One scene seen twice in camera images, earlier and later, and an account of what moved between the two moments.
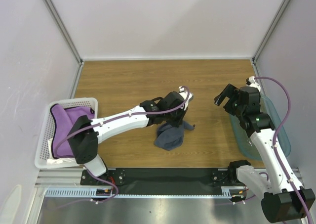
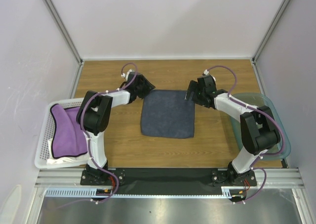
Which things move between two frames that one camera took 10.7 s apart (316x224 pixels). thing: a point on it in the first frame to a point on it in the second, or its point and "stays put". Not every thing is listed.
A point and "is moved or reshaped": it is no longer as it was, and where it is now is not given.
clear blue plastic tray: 243,138 stays put
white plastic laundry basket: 48,130 stays put
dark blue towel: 171,137 is moved or reshaped
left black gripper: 181,111 to 146,85
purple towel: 64,119 stays put
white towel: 51,160 stays put
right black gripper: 232,97 to 195,93
